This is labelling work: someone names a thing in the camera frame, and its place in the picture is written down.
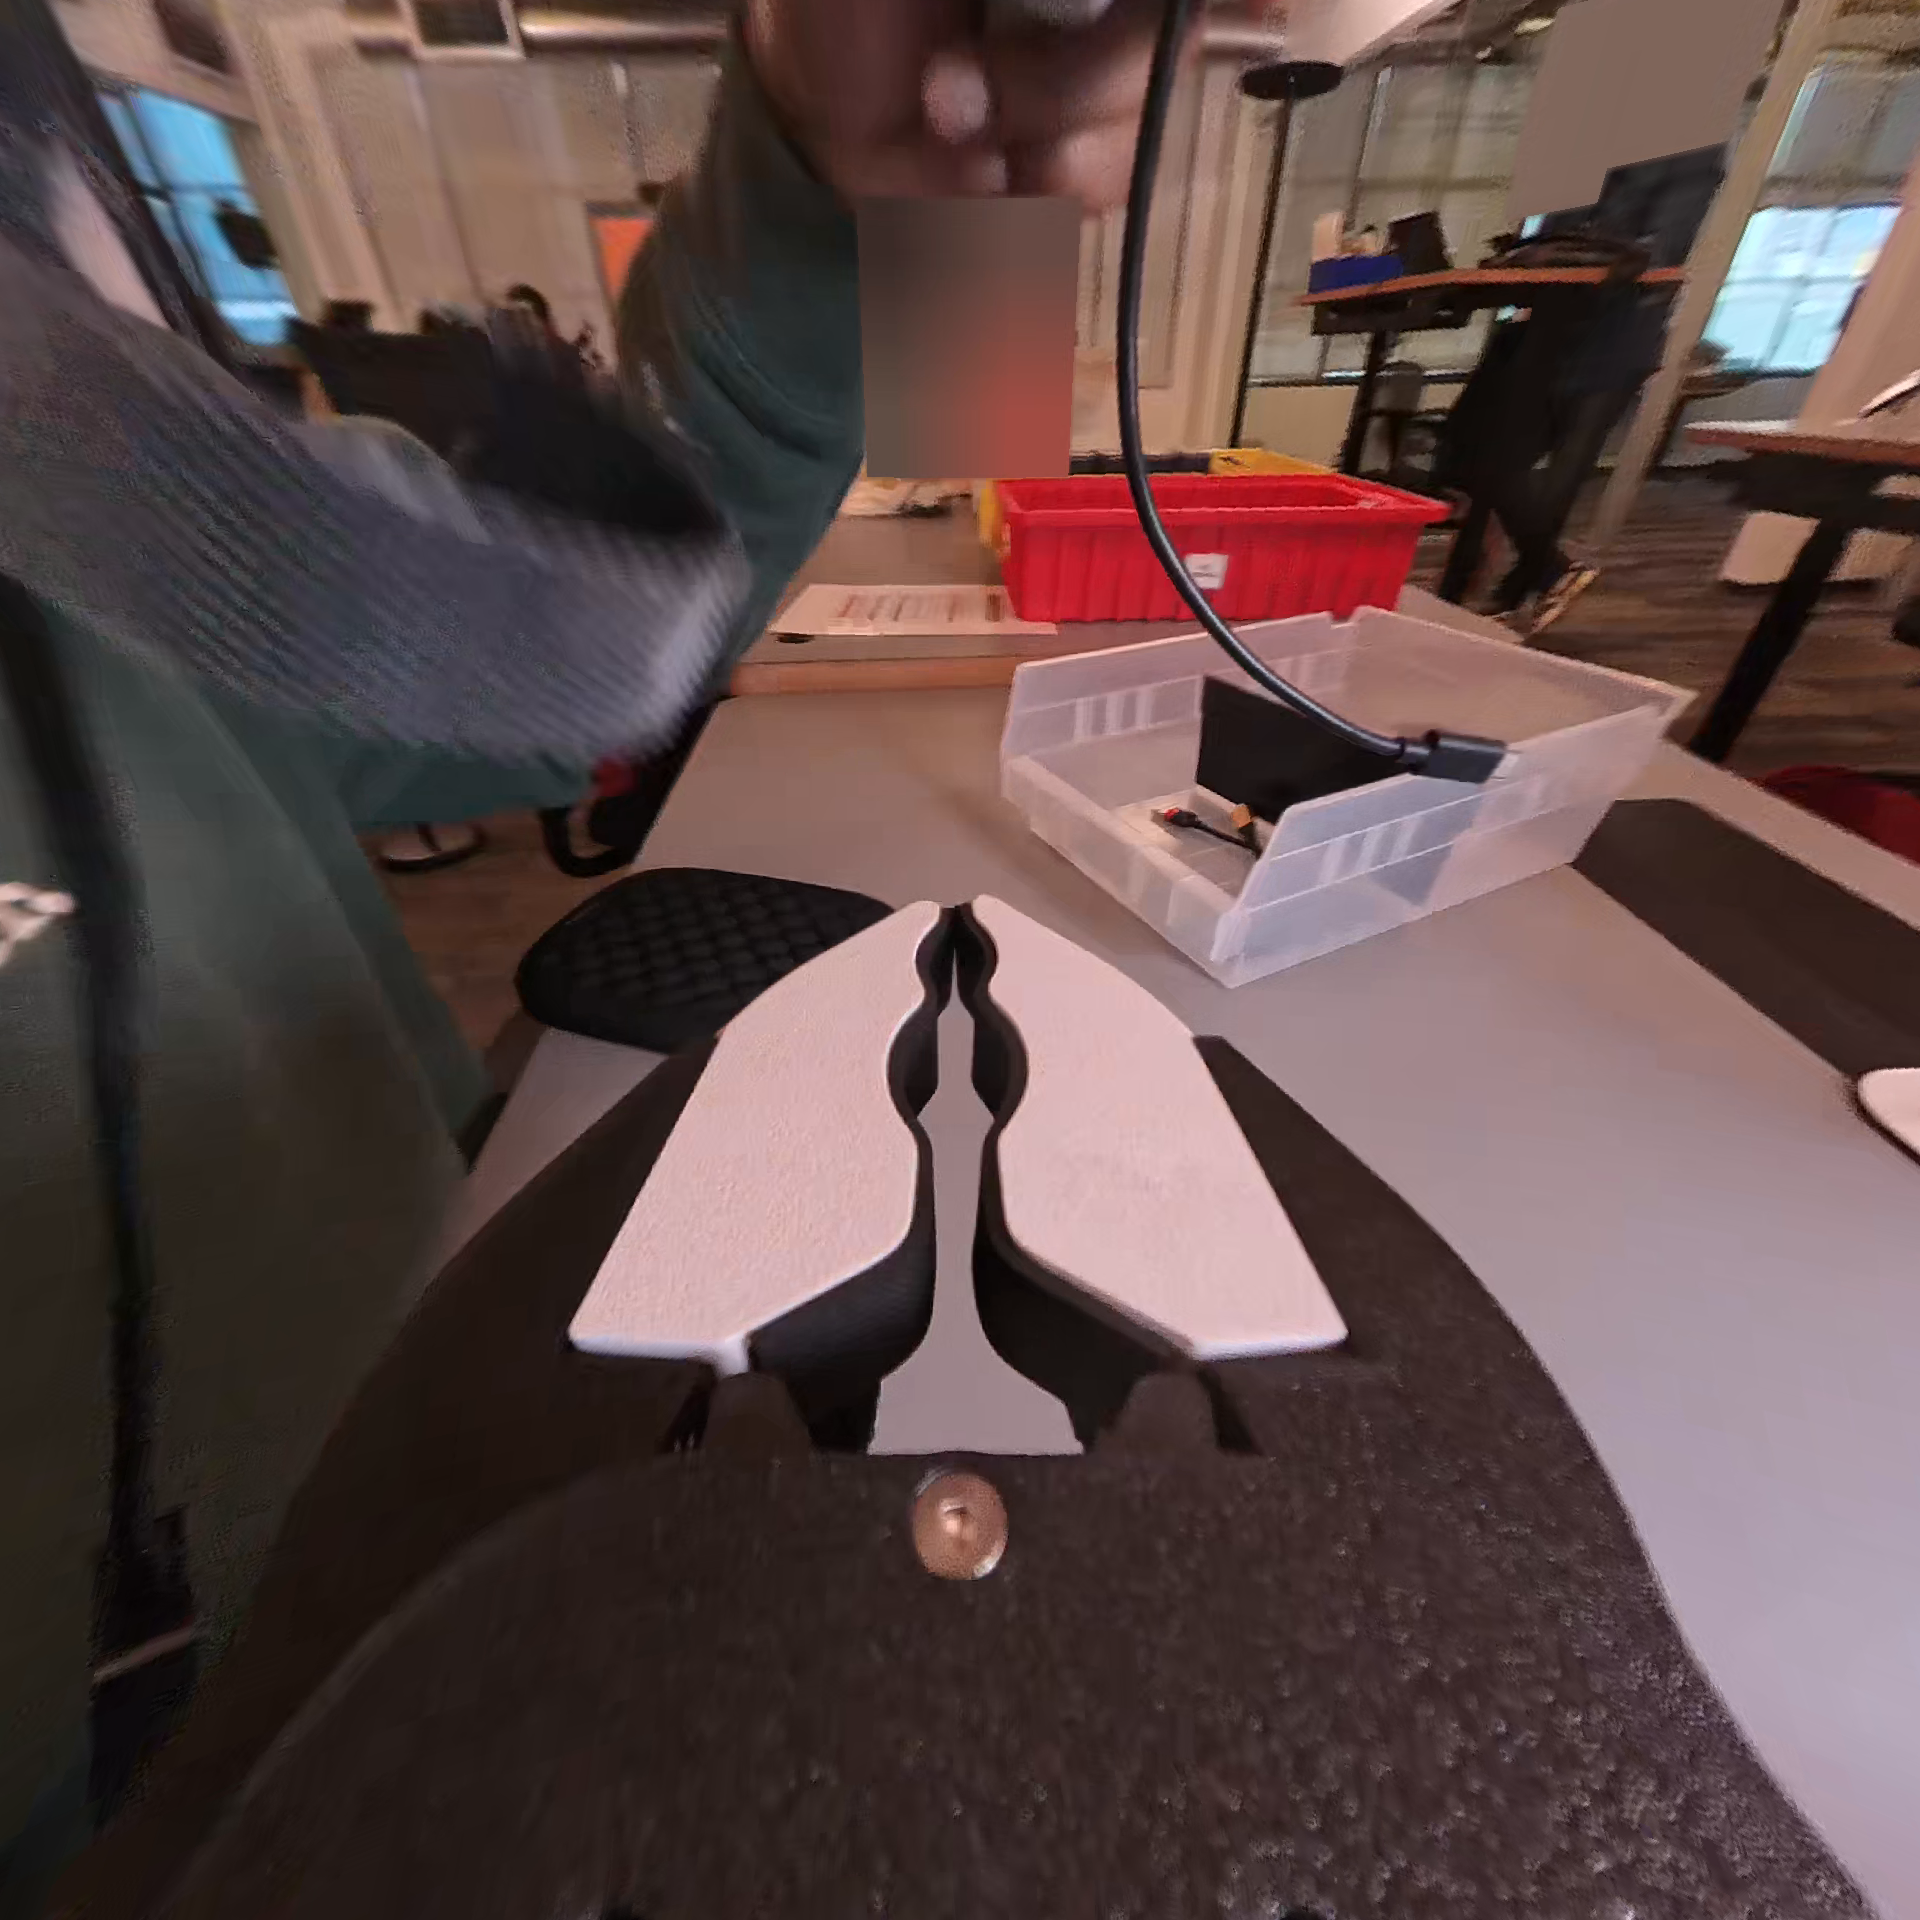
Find wooden standing desk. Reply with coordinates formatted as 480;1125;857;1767
1294;261;1688;482

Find person's left hand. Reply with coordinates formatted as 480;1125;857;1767
746;0;1188;209

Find black cable with black plug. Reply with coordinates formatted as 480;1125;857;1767
1118;0;1504;791

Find person's left forearm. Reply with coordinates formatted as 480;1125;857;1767
615;22;867;604

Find wooden desk with black legs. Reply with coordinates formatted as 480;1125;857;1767
1679;423;1920;769

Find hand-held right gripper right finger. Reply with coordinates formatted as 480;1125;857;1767
957;894;1352;1447

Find red plastic bin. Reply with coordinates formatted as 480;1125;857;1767
993;474;1456;624

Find yellow plastic bin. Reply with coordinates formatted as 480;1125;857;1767
973;444;1352;547

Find clear plastic bin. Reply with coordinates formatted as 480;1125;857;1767
1001;607;1699;991

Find black floor lamp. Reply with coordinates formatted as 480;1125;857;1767
1239;60;1347;451

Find white printed sheet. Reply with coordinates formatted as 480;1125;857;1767
771;581;1026;645

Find black bin divider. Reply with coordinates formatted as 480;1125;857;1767
1193;673;1405;833

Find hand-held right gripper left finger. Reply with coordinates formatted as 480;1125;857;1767
563;900;962;1453

